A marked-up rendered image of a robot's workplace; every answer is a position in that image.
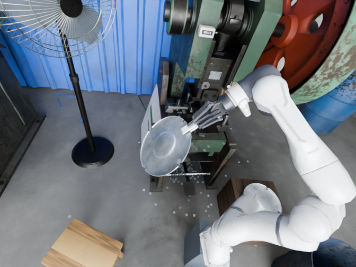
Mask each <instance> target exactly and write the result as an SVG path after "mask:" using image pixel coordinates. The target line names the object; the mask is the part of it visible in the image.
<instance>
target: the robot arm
mask: <svg viewBox="0 0 356 267"><path fill-rule="evenodd" d="M227 87H228V89H227V91H228V93H227V94H226V93H224V94H223V95H221V96H220V97H219V98H218V100H216V101H214V102H210V101H209V100H207V101H206V103H205V105H204V106H203V107H201V108H200V109H199V110H198V111H197V112H196V113H195V114H194V115H193V116H192V119H193V120H192V121H191V122H189V123H188V124H187V125H186V126H184V127H183V128H181V131H182V134H185V133H186V132H188V131H189V130H191V132H192V131H194V130H196V129H197V128H199V129H201V128H202V129H203V128H205V127H207V126H209V125H211V124H213V123H215V122H217V121H221V120H223V118H222V116H223V115H224V114H225V113H226V112H227V113H229V112H231V111H233V110H234V109H235V106H238V107H239V108H240V110H241V111H242V113H243V114H244V116H246V117H248V116H249V115H250V114H251V112H250V109H249V106H248V102H249V101H251V100H252V101H254V103H255V105H256V108H257V110H258V112H259V113H261V114H262V115H266V116H273V117H274V118H275V120H276V121H277V123H278V124H279V126H280V127H281V129H282V130H283V132H284V133H285V135H286V136H287V140H288V144H289V153H290V157H291V160H292V162H293V165H294V167H295V169H296V170H297V171H298V173H299V174H300V176H301V178H302V179H303V180H304V182H305V183H306V184H307V186H308V187H309V188H310V190H311V193H310V195H308V196H306V197H305V198H303V199H301V200H300V201H299V202H298V203H297V205H296V206H294V207H293V209H292V211H291V213H290V215H286V214H281V213H277V212H272V211H267V210H261V211H258V210H259V204H258V202H257V201H256V199H254V198H253V197H252V196H250V195H247V194H243V195H242V196H240V197H239V198H238V199H237V200H236V201H235V202H234V203H233V204H232V205H231V206H230V207H229V208H228V209H227V210H226V211H225V212H224V214H223V215H222V216H221V217H220V218H219V219H217V220H216V221H215V222H214V223H213V224H210V225H208V226H207V227H206V228H205V229H204V230H203V232H201V233H200V234H199V236H200V242H201V248H202V254H203V259H204V264H205V265H206V266H207V267H229V261H230V252H232V251H233V249H232V247H231V246H235V245H237V244H239V243H241V242H247V241H266V242H269V243H272V244H276V245H279V246H283V247H286V248H290V249H293V250H297V251H305V252H312V251H315V250H317V248H318V245H319V243H320V242H323V241H325V240H327V239H328V238H329V237H330V235H332V234H333V233H334V232H335V231H336V230H337V229H338V228H339V227H340V225H341V222H342V220H343V218H344V217H345V203H347V202H350V201H351V200H352V199H353V198H354V197H355V195H356V187H355V185H354V183H353V181H352V179H351V177H350V176H349V174H348V172H347V170H346V169H345V168H344V166H343V165H342V163H341V162H340V161H339V159H338V158H337V157H336V156H335V155H334V154H333V152H332V151H331V150H330V149H329V148H328V147H327V146H326V145H325V143H324V142H323V141H322V140H321V139H320V138H319V137H318V135H317V134H316V133H315V132H314V131H313V129H312V128H311V127H310V126H309V124H308V123H307V121H306V120H305V118H304V117H303V116H302V114H301V113H300V111H299V110H298V108H297V107H296V105H295V104H294V102H293V101H292V99H291V98H290V94H289V89H288V84H287V82H286V81H285V80H284V79H283V78H282V77H281V74H280V72H279V71H278V69H277V68H275V67H274V66H272V65H269V64H267V65H263V66H261V67H259V68H257V69H256V70H254V71H252V72H251V73H249V74H248V75H247V76H246V77H245V78H244V79H243V80H241V81H238V82H237V83H236V84H234V85H233V86H230V85H228V86H227Z"/></svg>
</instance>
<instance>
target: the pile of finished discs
mask: <svg viewBox="0 0 356 267"><path fill-rule="evenodd" d="M243 194H247V195H250V196H252V197H253V198H254V199H256V201H257V202H258V204H259V210H258V211H261V210H267V211H272V212H277V213H282V205H281V202H280V200H279V198H278V197H277V195H276V194H275V193H274V192H273V191H272V190H271V189H270V188H266V186H265V185H263V184H259V183H252V184H249V185H248V186H247V187H246V188H245V189H244V190H243V192H242V195H243Z"/></svg>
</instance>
